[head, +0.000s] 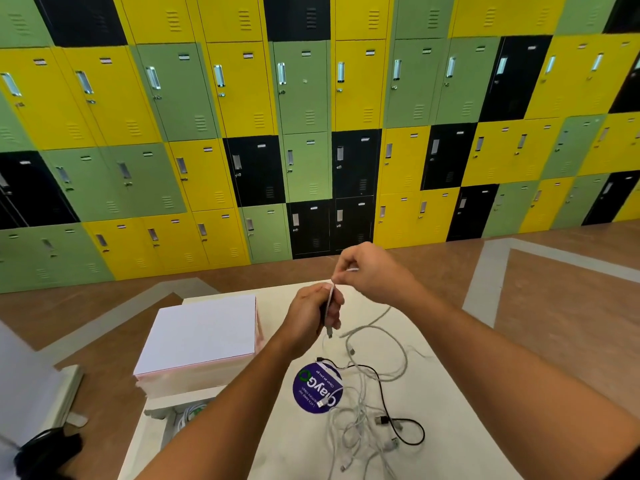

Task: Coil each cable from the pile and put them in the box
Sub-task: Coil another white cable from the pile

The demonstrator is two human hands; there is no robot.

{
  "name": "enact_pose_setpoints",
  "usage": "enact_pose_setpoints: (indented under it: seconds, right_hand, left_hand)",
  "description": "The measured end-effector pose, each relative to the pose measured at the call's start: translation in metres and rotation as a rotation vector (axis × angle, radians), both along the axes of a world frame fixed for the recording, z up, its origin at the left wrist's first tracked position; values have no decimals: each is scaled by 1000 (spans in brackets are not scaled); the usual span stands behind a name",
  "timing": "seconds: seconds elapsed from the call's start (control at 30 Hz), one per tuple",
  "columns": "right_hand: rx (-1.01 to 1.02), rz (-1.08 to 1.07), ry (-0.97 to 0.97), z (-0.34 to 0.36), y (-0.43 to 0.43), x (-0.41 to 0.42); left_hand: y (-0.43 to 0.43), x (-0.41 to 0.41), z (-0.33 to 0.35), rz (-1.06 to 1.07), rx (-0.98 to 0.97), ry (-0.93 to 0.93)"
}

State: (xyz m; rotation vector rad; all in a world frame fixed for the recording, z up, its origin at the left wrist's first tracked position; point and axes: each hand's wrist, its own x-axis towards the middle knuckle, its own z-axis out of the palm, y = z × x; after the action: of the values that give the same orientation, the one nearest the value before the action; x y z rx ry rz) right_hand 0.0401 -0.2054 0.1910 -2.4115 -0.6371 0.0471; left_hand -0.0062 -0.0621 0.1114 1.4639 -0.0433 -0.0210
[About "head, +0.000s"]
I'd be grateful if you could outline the person's left hand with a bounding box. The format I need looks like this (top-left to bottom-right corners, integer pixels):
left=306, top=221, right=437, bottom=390
left=276, top=283, right=346, bottom=361

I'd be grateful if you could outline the person's right hand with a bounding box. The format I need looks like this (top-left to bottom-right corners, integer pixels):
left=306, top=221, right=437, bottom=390
left=331, top=242, right=427, bottom=309

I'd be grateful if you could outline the white charging cable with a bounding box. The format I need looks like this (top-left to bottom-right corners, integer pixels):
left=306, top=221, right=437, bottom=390
left=324, top=267, right=361, bottom=339

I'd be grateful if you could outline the person's left forearm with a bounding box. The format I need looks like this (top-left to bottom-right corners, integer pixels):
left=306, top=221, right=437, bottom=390
left=134, top=335, right=313, bottom=480

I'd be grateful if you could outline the person's right forearm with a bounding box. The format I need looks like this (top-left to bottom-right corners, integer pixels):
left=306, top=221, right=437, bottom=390
left=400, top=287, right=640, bottom=480

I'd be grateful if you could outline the round purple sticker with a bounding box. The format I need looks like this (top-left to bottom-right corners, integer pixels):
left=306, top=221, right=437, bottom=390
left=292, top=362, right=344, bottom=414

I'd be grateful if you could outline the white box with pink sides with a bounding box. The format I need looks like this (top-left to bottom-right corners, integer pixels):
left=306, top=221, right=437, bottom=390
left=133, top=295, right=264, bottom=399

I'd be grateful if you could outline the white board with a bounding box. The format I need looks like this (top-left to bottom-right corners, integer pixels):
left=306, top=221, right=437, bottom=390
left=0, top=320, right=85, bottom=448

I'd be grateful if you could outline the black bag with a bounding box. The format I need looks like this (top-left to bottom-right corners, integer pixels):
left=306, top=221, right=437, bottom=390
left=13, top=427, right=84, bottom=480

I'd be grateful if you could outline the black cable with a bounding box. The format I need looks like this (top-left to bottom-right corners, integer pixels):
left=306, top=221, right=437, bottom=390
left=316, top=357, right=426, bottom=446

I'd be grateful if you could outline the tangle of white cables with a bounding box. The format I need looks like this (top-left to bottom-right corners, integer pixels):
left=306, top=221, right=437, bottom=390
left=320, top=306, right=433, bottom=480

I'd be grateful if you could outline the wall of coloured metal lockers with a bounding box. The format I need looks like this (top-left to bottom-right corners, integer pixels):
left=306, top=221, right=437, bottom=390
left=0, top=0, right=640, bottom=295

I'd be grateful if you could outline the coiled white cable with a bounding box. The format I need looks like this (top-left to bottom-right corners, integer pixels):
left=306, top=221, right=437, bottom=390
left=175, top=403, right=208, bottom=429

